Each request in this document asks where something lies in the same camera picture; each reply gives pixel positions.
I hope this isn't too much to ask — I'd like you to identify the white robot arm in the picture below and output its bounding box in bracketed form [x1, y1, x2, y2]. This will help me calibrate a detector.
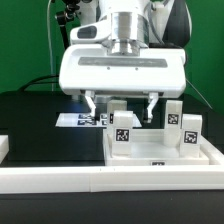
[59, 0, 192, 120]

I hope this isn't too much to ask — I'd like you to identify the white obstacle fence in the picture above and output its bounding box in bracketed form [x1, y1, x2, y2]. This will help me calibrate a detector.
[0, 135, 224, 194]

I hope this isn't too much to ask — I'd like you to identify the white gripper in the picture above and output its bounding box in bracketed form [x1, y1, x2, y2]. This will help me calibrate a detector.
[59, 44, 186, 123]

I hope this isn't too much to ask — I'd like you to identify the white sheet with tags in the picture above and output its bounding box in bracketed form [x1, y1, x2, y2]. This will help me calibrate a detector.
[55, 112, 143, 129]

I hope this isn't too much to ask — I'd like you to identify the black cable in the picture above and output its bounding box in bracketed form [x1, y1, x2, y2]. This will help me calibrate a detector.
[18, 74, 61, 92]

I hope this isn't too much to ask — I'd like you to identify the white square tabletop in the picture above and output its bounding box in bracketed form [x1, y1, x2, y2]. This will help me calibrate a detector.
[103, 129, 209, 166]

